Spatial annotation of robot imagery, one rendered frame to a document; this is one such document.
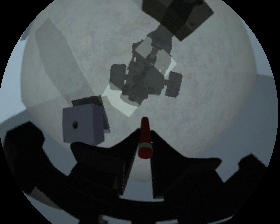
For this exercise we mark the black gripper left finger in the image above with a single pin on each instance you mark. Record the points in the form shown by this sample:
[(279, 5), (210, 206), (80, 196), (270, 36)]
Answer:
[(115, 160)]

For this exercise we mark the dark red peg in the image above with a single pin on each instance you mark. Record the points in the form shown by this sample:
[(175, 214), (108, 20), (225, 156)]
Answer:
[(145, 146)]

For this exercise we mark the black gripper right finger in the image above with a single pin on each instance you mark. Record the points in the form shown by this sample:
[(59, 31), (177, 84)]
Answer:
[(169, 166)]

